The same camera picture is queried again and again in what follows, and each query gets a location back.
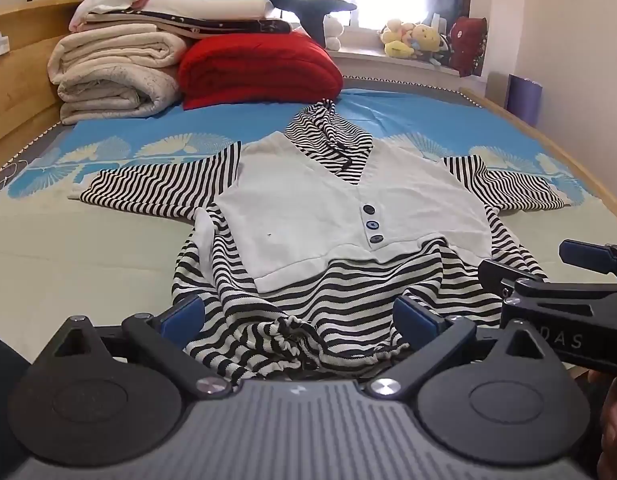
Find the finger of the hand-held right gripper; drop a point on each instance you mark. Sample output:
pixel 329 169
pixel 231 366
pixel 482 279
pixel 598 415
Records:
pixel 585 254
pixel 503 275

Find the striped and white baby romper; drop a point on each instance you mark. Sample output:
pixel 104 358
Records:
pixel 298 210

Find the yellow and pink plush toy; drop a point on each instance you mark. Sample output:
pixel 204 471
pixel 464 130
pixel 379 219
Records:
pixel 428 39

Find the person's right hand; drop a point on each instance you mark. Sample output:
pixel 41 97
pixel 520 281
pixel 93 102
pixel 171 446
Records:
pixel 613 420

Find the purple box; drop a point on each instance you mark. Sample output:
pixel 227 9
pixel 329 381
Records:
pixel 523 100

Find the small white plush toy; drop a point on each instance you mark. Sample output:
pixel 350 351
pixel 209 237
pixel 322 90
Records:
pixel 332 30

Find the white window sill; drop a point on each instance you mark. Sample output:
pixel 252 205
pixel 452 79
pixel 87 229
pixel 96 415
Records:
pixel 388 62

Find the white folded blanket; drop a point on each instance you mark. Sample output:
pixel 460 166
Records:
pixel 203 5

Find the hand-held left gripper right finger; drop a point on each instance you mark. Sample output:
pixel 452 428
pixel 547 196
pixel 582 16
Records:
pixel 416 317

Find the red folded blanket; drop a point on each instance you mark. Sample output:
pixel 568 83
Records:
pixel 258 67

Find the blue and cream bed mat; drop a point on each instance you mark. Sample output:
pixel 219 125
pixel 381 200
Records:
pixel 63 260

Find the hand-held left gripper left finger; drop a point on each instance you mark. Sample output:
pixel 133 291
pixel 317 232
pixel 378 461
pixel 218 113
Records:
pixel 183 317

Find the tan cardboard box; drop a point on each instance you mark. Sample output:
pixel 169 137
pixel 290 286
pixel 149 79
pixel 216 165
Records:
pixel 497 87

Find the wooden bed frame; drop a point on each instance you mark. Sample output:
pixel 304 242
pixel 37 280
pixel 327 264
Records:
pixel 18 90

